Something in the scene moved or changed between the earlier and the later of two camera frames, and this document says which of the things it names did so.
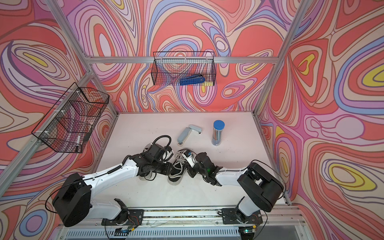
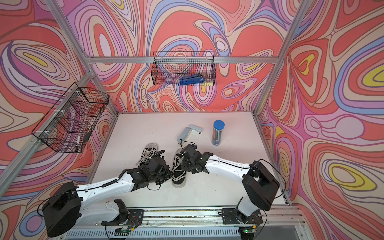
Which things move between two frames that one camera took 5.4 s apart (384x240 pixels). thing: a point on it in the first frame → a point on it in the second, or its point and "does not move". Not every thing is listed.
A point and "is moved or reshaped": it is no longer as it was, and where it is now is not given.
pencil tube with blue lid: x=218 y=126 does not move
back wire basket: x=169 y=68 does not move
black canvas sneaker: x=178 y=169 is moved or reshaped
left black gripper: x=168 y=168 → x=168 y=172
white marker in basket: x=78 y=142 does not move
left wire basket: x=66 y=127 does not move
